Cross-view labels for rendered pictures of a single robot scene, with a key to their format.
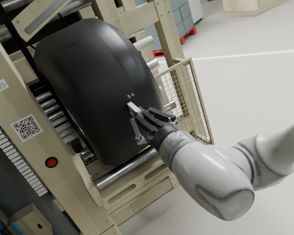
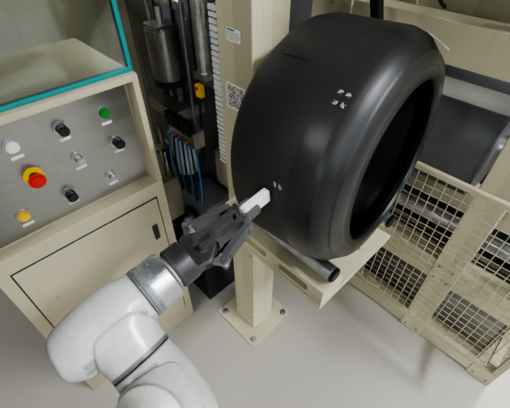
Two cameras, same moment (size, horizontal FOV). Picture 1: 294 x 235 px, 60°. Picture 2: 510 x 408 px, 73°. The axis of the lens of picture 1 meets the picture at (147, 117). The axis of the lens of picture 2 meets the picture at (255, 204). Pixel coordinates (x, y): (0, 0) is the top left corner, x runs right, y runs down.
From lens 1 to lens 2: 0.63 m
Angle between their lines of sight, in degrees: 52
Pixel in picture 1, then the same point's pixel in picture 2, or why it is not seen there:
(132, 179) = (266, 248)
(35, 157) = (229, 129)
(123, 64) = (303, 146)
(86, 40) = (316, 69)
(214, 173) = (70, 323)
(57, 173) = not seen: hidden behind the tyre
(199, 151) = (109, 301)
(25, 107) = (243, 78)
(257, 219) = not seen: outside the picture
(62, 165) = not seen: hidden behind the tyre
